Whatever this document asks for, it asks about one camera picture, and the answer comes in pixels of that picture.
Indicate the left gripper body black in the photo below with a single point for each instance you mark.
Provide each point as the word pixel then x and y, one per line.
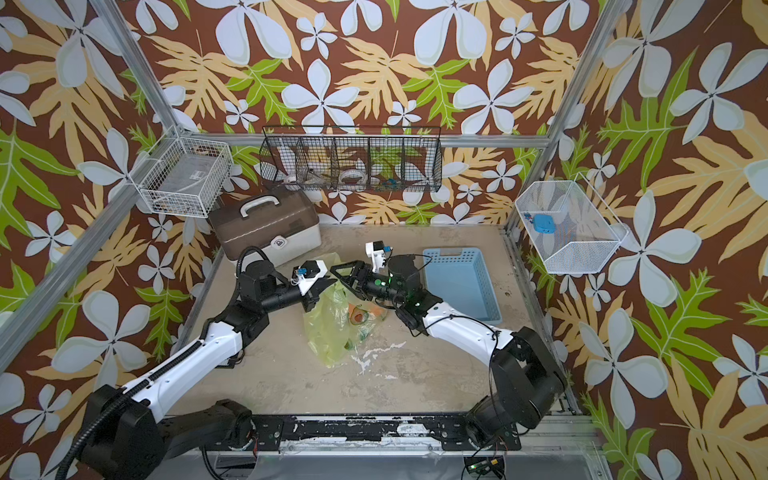
pixel 308 300

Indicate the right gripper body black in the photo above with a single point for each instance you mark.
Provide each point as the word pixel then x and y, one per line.
pixel 377 287

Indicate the yellow-green plastic bag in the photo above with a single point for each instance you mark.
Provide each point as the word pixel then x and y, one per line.
pixel 328 332

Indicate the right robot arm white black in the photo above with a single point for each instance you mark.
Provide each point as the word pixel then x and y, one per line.
pixel 524 378

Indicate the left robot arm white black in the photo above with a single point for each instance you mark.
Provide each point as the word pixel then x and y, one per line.
pixel 127 434

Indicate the brown lidded storage box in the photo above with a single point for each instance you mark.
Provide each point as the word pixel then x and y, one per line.
pixel 283 223

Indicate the light blue plastic basket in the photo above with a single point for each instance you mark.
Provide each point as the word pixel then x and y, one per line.
pixel 460 277

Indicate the blue object in mesh basket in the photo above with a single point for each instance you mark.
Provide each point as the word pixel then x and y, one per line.
pixel 544 224

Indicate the white mesh basket right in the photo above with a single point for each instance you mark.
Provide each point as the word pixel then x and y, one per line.
pixel 588 233

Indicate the small circuit board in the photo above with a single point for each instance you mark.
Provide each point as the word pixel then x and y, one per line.
pixel 484 468

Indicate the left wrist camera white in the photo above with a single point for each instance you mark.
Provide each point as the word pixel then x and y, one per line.
pixel 307 274

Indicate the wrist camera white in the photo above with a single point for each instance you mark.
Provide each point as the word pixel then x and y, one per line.
pixel 307 274
pixel 377 252

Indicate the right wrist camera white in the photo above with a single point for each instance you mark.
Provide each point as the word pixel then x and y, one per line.
pixel 377 252

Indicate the black wire basket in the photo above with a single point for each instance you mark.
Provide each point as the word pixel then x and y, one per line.
pixel 352 158

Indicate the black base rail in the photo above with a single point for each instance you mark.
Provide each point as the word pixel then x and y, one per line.
pixel 436 432

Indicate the white wire basket left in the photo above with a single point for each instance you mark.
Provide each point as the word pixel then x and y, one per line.
pixel 182 174

